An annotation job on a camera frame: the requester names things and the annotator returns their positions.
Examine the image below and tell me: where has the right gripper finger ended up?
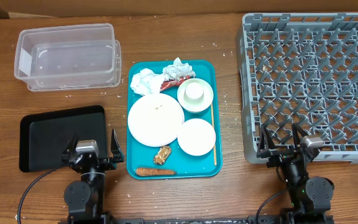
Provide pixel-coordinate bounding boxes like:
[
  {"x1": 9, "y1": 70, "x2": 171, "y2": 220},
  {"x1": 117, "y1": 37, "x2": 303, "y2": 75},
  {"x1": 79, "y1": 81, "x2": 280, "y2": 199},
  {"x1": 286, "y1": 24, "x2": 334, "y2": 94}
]
[
  {"x1": 257, "y1": 126, "x2": 275, "y2": 152},
  {"x1": 291, "y1": 123, "x2": 308, "y2": 148}
]

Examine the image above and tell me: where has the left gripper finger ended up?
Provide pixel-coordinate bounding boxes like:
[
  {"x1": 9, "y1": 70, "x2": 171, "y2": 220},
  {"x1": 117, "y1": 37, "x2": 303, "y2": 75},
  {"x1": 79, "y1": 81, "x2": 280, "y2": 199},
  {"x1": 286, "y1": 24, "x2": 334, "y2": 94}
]
[
  {"x1": 62, "y1": 133, "x2": 78, "y2": 155},
  {"x1": 110, "y1": 129, "x2": 124, "y2": 163}
]

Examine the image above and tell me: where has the white napkin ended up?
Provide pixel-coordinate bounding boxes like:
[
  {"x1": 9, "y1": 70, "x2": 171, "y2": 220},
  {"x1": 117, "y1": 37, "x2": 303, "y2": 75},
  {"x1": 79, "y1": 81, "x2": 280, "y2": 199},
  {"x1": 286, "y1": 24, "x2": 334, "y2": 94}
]
[{"x1": 130, "y1": 68, "x2": 165, "y2": 96}]

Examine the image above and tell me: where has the pale green bowl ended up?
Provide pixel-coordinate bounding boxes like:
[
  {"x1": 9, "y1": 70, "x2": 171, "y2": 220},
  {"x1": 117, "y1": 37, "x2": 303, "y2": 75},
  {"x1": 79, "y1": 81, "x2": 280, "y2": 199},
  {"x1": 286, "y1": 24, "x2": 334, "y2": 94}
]
[{"x1": 177, "y1": 78, "x2": 214, "y2": 113}]

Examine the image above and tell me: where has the white cup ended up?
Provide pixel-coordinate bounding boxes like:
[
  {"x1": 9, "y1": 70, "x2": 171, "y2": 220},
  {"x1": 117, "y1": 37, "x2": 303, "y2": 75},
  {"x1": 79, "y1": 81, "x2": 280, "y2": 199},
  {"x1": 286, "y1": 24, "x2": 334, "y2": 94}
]
[{"x1": 185, "y1": 82, "x2": 204, "y2": 100}]

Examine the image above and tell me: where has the red snack wrapper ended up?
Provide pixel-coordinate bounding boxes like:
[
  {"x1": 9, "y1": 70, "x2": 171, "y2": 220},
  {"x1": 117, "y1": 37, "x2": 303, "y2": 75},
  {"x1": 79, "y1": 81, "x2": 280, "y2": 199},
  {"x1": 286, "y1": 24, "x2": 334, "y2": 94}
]
[{"x1": 160, "y1": 75, "x2": 191, "y2": 91}]

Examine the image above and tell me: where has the silver foil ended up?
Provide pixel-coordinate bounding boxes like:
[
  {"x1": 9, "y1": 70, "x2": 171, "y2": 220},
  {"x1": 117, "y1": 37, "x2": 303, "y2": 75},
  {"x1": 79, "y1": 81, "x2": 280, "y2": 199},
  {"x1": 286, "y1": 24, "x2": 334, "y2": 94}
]
[{"x1": 162, "y1": 57, "x2": 196, "y2": 81}]

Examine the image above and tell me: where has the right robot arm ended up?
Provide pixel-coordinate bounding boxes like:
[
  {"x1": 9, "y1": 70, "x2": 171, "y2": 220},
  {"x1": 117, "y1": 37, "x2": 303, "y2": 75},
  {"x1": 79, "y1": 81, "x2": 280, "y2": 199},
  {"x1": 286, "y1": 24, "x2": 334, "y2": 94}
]
[{"x1": 254, "y1": 123, "x2": 334, "y2": 224}]

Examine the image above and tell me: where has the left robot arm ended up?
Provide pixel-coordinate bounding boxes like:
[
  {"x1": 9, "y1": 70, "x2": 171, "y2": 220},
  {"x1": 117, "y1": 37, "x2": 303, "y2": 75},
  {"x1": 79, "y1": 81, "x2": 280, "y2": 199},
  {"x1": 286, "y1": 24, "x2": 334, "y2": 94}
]
[{"x1": 62, "y1": 130, "x2": 124, "y2": 224}]

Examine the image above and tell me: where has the grey dishwasher rack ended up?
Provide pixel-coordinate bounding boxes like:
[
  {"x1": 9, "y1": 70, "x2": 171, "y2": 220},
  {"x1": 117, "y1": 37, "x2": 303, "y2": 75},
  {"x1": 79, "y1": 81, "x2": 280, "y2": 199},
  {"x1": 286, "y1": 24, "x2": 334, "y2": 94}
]
[{"x1": 236, "y1": 12, "x2": 358, "y2": 164}]

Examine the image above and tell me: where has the teal serving tray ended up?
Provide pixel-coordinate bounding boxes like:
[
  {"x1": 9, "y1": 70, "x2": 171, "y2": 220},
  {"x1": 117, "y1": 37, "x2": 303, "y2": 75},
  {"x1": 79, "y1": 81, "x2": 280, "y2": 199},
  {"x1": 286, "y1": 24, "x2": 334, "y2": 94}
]
[{"x1": 126, "y1": 60, "x2": 223, "y2": 180}]

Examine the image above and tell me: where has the brown fried stick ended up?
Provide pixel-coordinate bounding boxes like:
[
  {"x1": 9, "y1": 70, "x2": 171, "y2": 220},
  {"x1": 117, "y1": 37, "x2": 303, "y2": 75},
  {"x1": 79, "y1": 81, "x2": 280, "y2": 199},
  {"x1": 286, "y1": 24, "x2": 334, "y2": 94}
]
[{"x1": 135, "y1": 167, "x2": 176, "y2": 177}]

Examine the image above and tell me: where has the black tray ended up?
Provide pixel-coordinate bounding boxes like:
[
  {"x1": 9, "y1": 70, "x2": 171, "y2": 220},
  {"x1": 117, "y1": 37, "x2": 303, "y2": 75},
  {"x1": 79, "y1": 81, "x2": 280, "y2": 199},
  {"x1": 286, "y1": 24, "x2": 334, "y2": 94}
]
[{"x1": 19, "y1": 105, "x2": 108, "y2": 172}]

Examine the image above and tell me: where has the golden fried food piece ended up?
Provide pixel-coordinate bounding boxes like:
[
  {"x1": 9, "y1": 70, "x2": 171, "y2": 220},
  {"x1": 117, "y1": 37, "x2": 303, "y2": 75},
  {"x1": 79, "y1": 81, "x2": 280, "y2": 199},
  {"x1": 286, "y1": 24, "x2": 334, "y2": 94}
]
[{"x1": 154, "y1": 146, "x2": 172, "y2": 166}]

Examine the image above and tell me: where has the large white plate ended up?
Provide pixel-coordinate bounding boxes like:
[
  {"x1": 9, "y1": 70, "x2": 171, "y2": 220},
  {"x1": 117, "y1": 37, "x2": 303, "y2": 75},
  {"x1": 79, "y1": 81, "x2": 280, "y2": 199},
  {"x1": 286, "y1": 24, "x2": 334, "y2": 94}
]
[{"x1": 127, "y1": 93, "x2": 185, "y2": 147}]

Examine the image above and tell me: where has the wooden chopstick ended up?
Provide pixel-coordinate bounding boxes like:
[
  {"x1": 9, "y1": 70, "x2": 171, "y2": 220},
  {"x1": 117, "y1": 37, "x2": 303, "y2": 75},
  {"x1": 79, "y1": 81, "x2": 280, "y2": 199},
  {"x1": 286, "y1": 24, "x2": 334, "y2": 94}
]
[{"x1": 211, "y1": 102, "x2": 217, "y2": 166}]

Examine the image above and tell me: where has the clear plastic bin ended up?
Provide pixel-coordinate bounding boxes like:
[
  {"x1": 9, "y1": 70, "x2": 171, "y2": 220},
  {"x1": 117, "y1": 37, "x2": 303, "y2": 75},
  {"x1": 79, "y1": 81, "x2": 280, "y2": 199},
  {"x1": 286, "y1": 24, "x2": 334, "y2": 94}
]
[{"x1": 14, "y1": 23, "x2": 122, "y2": 91}]

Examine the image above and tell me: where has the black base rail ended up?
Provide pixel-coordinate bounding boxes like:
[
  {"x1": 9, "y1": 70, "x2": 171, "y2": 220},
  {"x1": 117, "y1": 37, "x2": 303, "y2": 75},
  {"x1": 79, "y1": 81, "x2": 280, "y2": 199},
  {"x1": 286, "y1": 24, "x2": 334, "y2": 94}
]
[{"x1": 58, "y1": 215, "x2": 335, "y2": 224}]

